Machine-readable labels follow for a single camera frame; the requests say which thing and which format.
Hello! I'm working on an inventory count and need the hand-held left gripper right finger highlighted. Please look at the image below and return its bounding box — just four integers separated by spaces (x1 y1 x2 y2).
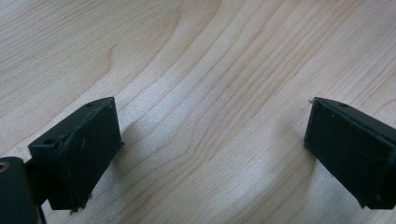
304 96 396 211

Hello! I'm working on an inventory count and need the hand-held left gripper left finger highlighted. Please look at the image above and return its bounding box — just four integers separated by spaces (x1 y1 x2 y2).
27 96 124 214

